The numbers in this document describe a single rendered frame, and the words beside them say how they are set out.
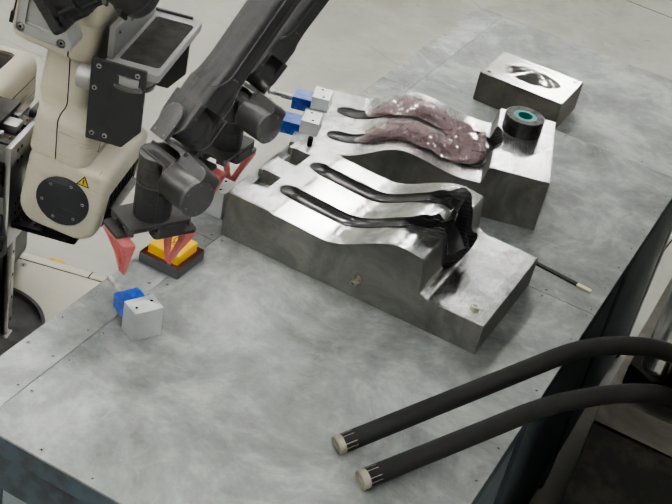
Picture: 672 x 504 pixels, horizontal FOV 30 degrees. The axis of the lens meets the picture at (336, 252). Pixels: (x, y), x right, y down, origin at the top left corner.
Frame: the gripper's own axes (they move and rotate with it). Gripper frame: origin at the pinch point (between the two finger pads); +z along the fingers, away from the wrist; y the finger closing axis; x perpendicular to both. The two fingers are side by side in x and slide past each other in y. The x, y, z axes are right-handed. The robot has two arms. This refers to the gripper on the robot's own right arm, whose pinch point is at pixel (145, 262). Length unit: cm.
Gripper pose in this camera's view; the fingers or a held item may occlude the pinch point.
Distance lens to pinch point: 191.6
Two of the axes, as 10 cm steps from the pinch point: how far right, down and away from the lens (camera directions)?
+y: 8.1, -1.9, 5.6
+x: -5.6, -5.5, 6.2
